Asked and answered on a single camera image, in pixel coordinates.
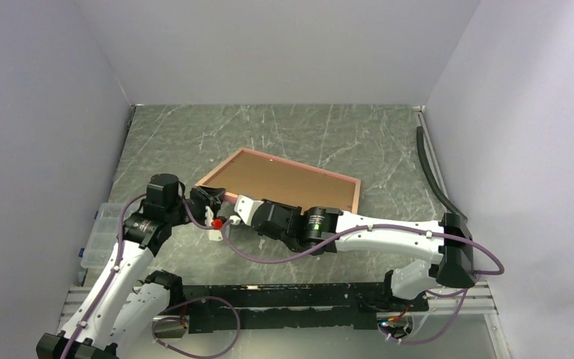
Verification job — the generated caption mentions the black foam tube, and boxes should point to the black foam tube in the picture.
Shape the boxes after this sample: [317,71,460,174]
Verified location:
[416,126,468,222]

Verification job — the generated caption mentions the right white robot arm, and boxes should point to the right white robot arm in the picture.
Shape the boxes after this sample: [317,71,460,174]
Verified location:
[235,200,476,310]

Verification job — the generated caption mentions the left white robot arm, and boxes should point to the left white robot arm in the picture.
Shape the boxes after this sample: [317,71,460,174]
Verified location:
[36,174,226,358]

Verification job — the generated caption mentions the brown backing board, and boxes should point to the brown backing board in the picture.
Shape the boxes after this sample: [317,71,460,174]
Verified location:
[203,152,357,210]

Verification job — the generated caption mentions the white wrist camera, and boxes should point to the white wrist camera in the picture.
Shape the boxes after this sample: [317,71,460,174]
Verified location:
[229,195,264,227]
[205,206,228,242]

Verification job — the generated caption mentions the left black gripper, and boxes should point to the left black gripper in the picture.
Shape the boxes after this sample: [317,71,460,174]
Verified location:
[166,185,224,227]

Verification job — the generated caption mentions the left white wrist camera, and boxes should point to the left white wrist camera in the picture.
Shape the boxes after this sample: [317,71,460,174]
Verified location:
[205,206,228,242]

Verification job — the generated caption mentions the pink wooden picture frame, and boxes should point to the pink wooden picture frame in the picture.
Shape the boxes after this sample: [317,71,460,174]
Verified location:
[194,147,362,215]

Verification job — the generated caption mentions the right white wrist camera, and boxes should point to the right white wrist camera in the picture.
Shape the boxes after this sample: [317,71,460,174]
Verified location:
[229,195,264,227]

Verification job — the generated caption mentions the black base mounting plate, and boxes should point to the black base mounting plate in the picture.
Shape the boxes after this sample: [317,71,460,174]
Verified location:
[165,282,429,334]

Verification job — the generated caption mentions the clear plastic screw box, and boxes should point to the clear plastic screw box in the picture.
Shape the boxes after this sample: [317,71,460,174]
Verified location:
[79,203,124,269]

